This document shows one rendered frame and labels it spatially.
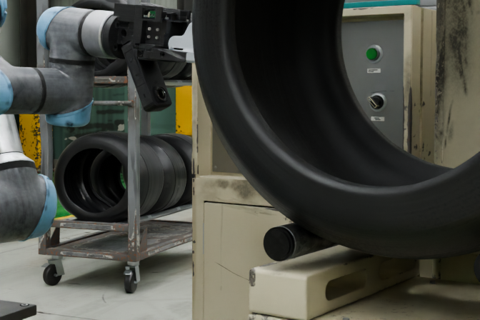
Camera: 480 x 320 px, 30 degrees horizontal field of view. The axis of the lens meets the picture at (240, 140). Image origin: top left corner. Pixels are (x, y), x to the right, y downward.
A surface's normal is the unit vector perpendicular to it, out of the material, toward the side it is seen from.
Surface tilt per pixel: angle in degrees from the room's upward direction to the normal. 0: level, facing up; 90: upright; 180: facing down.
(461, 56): 90
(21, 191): 61
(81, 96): 97
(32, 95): 101
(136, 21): 90
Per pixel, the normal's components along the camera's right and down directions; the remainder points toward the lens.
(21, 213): 0.73, 0.07
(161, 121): -0.43, 0.04
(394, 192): -0.53, 0.22
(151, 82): 0.75, -0.37
